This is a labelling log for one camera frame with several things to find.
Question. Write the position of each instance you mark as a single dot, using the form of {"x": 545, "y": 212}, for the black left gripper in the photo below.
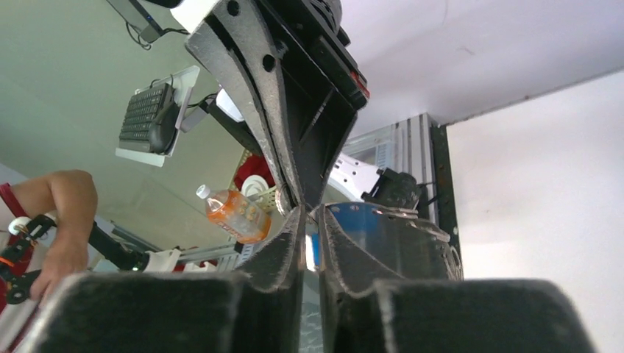
{"x": 286, "y": 67}

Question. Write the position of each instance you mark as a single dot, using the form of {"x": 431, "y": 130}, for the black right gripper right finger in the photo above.
{"x": 479, "y": 315}

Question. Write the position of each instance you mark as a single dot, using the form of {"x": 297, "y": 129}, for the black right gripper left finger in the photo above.
{"x": 253, "y": 308}

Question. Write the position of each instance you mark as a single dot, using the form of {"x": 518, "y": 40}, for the metal oval keyring plate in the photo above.
{"x": 418, "y": 249}

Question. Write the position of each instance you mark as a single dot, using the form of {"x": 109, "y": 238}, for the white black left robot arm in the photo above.
{"x": 356, "y": 180}

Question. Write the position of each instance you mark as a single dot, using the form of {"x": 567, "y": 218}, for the bare person forearm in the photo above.
{"x": 70, "y": 194}

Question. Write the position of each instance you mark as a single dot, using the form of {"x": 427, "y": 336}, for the bare person hand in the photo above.
{"x": 67, "y": 255}

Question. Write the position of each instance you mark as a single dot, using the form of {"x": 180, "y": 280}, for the red cloth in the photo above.
{"x": 253, "y": 165}

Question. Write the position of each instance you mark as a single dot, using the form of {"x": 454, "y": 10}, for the white keyboard tray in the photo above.
{"x": 183, "y": 83}

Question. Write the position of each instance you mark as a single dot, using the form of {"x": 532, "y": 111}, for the orange drink bottle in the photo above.
{"x": 237, "y": 215}

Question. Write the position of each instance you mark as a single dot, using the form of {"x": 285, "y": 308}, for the cream perforated basket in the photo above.
{"x": 266, "y": 200}

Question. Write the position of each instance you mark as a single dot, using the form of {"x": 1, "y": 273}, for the black computer mouse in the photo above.
{"x": 163, "y": 128}

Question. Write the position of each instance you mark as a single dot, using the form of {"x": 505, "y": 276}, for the black computer keyboard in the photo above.
{"x": 141, "y": 111}

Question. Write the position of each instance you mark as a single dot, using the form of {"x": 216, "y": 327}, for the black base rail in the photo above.
{"x": 445, "y": 197}

